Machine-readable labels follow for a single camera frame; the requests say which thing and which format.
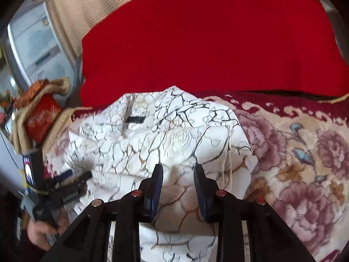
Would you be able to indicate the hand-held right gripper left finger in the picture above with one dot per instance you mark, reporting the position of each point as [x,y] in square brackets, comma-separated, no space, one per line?
[156,187]

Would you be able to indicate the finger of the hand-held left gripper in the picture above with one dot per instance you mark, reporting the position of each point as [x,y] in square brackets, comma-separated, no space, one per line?
[64,175]
[79,178]

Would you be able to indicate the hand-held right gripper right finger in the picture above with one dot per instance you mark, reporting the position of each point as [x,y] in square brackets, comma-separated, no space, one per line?
[202,192]

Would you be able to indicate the white marble-patterned garment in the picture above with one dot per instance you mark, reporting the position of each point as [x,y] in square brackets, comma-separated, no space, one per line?
[163,131]

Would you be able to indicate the person's left hand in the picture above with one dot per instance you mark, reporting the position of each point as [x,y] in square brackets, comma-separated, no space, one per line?
[41,232]

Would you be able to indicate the red gold-printed cushion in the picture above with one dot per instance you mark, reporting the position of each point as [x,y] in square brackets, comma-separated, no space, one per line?
[41,117]

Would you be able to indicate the orange patterned cloth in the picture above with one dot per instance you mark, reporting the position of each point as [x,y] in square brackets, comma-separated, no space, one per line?
[32,91]

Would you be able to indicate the floral plush blanket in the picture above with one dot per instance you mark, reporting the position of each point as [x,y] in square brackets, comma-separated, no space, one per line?
[300,169]

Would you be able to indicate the grey white cabinet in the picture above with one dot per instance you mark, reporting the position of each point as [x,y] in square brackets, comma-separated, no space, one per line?
[30,41]

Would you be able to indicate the red blanket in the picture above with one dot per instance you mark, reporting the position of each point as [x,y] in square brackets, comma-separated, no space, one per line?
[204,41]

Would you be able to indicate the beige ribbed curtain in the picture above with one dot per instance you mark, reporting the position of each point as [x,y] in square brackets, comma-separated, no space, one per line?
[73,5]

